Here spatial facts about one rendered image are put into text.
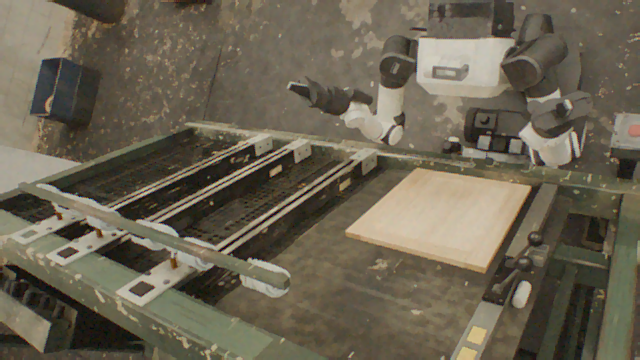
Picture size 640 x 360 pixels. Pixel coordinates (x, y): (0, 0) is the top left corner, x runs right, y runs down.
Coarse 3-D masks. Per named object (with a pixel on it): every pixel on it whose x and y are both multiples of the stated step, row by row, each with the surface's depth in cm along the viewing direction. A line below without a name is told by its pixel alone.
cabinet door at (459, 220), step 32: (416, 192) 167; (448, 192) 165; (480, 192) 163; (512, 192) 160; (384, 224) 148; (416, 224) 146; (448, 224) 144; (480, 224) 143; (448, 256) 128; (480, 256) 127
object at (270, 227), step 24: (336, 168) 180; (360, 168) 186; (312, 192) 161; (336, 192) 173; (264, 216) 148; (288, 216) 150; (240, 240) 135; (264, 240) 142; (168, 264) 119; (168, 288) 111; (192, 288) 120
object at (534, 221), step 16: (544, 192) 154; (544, 208) 144; (528, 224) 136; (512, 256) 122; (528, 256) 124; (512, 288) 111; (480, 304) 105; (496, 304) 105; (480, 320) 101; (496, 320) 100; (464, 336) 97; (480, 352) 92
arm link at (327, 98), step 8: (304, 80) 137; (312, 88) 134; (320, 88) 138; (328, 88) 140; (336, 88) 140; (304, 96) 136; (312, 96) 134; (320, 96) 133; (328, 96) 137; (336, 96) 139; (312, 104) 133; (320, 104) 137; (328, 104) 140; (336, 104) 140; (328, 112) 142; (336, 112) 142
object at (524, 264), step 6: (522, 258) 101; (528, 258) 100; (516, 264) 101; (522, 264) 100; (528, 264) 100; (516, 270) 103; (522, 270) 100; (528, 270) 100; (510, 276) 104; (504, 282) 106; (498, 288) 107; (498, 294) 107
